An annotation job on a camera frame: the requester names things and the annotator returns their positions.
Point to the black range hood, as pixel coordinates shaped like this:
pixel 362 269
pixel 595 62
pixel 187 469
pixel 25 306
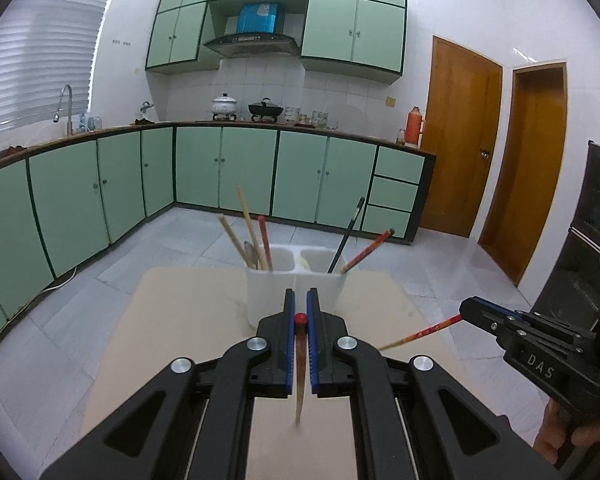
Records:
pixel 253 44

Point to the green lower kitchen cabinets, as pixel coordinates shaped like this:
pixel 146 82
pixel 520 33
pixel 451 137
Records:
pixel 65 202

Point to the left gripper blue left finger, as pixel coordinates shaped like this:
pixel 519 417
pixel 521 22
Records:
pixel 192 420

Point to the wooden door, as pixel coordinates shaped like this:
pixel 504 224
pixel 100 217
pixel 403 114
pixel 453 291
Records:
pixel 530 167
pixel 461 124

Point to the green upper kitchen cabinets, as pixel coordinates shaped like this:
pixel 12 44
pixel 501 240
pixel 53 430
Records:
pixel 357 38

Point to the green kitchen cabinets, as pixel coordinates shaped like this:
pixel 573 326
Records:
pixel 357 38
pixel 65 202

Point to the chrome kitchen faucet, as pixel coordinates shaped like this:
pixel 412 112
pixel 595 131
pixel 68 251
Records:
pixel 65 104

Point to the patterned ceramic jar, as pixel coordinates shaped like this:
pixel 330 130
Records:
pixel 319 119

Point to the wooden door right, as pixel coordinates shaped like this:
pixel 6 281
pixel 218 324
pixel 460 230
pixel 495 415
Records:
pixel 530 167

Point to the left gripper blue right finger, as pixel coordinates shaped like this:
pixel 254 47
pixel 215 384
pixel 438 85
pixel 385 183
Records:
pixel 412 420

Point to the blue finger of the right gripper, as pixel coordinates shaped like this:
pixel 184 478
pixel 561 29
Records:
pixel 488 307

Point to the white enamel pot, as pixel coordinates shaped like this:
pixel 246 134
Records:
pixel 224 107

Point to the white window blinds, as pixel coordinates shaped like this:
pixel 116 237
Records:
pixel 45 44

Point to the person's right hand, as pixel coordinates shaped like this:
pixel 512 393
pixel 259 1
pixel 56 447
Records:
pixel 553 434

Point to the black appliance on floor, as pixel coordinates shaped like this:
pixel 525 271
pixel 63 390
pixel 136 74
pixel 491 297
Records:
pixel 572 292

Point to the blue box on hood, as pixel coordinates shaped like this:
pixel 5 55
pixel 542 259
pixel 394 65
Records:
pixel 267 17

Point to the black wok with lid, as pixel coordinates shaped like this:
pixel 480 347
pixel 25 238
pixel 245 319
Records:
pixel 265 111

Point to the orange thermos flask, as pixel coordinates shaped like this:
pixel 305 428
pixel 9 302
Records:
pixel 413 128

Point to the small glass jar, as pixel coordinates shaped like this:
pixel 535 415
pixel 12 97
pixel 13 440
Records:
pixel 401 137

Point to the white plastic fork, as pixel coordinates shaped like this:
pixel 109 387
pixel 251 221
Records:
pixel 304 263

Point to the metal spoon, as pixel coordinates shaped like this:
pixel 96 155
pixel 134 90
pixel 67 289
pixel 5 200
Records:
pixel 252 256

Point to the white double utensil holder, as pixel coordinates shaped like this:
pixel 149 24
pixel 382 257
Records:
pixel 266 289

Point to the wooden door left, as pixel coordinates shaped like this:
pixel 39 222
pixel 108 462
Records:
pixel 461 124

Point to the black chopstick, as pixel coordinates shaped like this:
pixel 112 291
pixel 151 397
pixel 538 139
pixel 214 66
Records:
pixel 346 235

